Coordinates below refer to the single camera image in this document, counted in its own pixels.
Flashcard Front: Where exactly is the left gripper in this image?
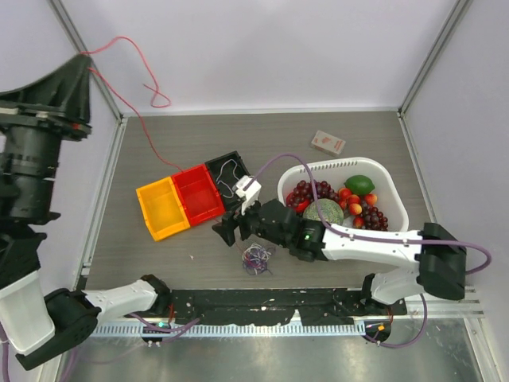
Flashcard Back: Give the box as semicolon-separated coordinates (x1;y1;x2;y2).
0;50;99;215

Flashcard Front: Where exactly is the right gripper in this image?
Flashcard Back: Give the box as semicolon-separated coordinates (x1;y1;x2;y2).
214;193;291;248

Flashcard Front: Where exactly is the white cable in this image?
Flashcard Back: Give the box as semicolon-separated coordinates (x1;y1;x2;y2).
216;158;243;200
244;245;271;267

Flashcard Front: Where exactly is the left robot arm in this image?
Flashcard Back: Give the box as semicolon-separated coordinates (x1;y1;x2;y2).
1;54;171;371

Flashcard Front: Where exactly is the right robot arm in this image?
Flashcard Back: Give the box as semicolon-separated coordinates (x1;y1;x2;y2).
212;200;466;314

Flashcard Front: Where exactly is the red plastic bin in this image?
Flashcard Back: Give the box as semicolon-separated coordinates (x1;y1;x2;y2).
171;164;225;227

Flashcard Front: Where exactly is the black plastic bin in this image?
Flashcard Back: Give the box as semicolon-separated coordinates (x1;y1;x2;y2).
205;151;251;211

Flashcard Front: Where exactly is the yellow plastic bin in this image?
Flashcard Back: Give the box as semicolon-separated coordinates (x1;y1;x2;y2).
136;177;190;241

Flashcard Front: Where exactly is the dark red grape bunch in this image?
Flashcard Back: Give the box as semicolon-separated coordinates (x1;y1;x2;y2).
286;179;340;210

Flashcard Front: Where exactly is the green cantaloupe melon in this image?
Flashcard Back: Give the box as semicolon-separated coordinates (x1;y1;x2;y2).
302;199;344;225

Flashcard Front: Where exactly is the white plastic basket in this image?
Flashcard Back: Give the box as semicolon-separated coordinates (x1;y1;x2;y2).
278;157;409;232

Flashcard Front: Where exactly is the red white card box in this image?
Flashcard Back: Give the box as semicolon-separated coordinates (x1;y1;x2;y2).
310;131;346;157

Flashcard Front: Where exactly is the green lime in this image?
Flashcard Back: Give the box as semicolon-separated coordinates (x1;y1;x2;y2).
344;175;375;196

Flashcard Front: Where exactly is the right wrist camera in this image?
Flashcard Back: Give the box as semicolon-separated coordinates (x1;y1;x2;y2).
234;175;262;215

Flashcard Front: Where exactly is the slotted cable duct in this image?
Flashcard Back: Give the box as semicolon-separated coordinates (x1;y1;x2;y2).
92;320;366;338

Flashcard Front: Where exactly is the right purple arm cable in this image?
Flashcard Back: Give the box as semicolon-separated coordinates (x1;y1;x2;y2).
244;153;493;352

